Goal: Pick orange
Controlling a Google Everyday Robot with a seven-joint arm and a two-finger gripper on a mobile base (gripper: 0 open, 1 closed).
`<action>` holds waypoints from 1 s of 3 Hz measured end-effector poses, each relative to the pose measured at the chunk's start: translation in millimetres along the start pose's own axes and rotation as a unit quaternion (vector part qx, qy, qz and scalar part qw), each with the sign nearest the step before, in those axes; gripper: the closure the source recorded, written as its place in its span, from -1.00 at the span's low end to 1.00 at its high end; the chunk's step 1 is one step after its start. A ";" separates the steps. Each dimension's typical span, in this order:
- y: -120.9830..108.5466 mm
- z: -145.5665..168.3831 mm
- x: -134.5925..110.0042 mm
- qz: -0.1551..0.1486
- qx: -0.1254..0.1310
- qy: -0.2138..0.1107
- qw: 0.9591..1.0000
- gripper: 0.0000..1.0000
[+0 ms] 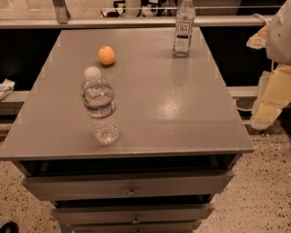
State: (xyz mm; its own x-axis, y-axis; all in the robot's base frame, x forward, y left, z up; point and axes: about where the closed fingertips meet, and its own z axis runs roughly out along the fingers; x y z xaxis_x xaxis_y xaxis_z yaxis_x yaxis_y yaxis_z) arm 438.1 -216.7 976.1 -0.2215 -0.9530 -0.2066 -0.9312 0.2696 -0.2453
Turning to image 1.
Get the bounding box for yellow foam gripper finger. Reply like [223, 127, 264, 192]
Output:
[246, 24, 269, 50]
[250, 64, 291, 129]

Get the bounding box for orange fruit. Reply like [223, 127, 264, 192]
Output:
[98, 47, 115, 65]

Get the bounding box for tall bottle white label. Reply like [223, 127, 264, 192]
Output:
[173, 0, 196, 57]

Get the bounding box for grey drawer cabinet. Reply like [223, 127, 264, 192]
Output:
[0, 27, 255, 233]

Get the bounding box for top grey drawer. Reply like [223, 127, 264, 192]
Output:
[22, 170, 234, 201]

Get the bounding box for grey drawer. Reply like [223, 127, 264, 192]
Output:
[73, 220, 201, 233]
[51, 204, 214, 225]
[22, 170, 234, 201]

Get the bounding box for middle grey drawer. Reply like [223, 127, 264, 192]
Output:
[51, 204, 214, 225]

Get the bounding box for clear water bottle red label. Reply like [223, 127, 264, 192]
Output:
[81, 67, 120, 146]

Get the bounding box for bottom grey drawer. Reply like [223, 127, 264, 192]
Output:
[73, 220, 201, 233]

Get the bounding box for grey metal railing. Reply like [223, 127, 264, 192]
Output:
[0, 0, 285, 29]

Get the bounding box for white crumpled packet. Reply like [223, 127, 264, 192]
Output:
[0, 79, 15, 101]

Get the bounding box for black shoe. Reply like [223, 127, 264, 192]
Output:
[0, 221, 19, 233]

